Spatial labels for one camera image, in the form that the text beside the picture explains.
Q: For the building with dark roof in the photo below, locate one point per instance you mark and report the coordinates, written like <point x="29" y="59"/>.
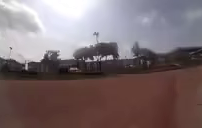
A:
<point x="189" y="53"/>

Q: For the dark tree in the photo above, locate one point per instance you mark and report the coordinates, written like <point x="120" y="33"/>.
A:
<point x="96" y="50"/>

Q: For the long low wall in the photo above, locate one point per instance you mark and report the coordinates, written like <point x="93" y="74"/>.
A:
<point x="89" y="65"/>

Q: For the white car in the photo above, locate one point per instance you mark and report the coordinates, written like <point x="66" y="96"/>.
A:
<point x="74" y="70"/>

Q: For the tall lamp pole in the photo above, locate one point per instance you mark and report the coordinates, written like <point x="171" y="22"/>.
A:
<point x="96" y="36"/>

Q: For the reddish brown paved ground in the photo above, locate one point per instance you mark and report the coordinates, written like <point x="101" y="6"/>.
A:
<point x="99" y="103"/>

